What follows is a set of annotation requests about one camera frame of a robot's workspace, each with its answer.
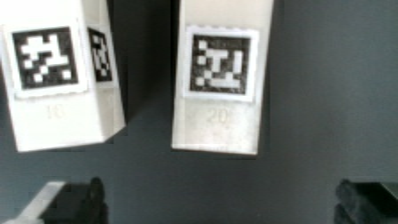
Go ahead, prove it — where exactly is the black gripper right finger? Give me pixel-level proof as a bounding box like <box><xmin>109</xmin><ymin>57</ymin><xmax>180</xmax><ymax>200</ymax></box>
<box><xmin>334</xmin><ymin>179</ymin><xmax>398</xmax><ymax>224</ymax></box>

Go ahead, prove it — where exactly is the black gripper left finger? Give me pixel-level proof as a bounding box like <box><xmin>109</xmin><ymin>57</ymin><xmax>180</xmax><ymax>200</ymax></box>
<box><xmin>18</xmin><ymin>177</ymin><xmax>109</xmax><ymax>224</ymax></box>

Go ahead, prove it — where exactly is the white leg far left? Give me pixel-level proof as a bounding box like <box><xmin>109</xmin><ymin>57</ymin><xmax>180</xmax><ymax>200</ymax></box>
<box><xmin>0</xmin><ymin>0</ymin><xmax>126</xmax><ymax>152</ymax></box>

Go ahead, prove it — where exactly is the white leg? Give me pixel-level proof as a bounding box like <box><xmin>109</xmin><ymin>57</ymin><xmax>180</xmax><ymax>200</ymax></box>
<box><xmin>173</xmin><ymin>0</ymin><xmax>276</xmax><ymax>155</ymax></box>
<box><xmin>0</xmin><ymin>0</ymin><xmax>126</xmax><ymax>152</ymax></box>

